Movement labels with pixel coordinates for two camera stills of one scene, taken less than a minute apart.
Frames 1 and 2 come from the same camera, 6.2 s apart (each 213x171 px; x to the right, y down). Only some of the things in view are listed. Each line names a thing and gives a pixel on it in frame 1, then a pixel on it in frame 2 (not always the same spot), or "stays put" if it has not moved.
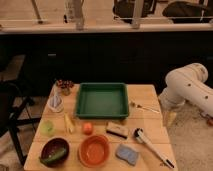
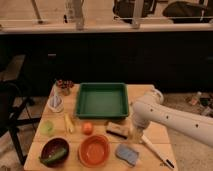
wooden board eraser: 117,130 stays put
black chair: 12,100 stays put
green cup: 47,128 stays put
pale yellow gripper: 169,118 → 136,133
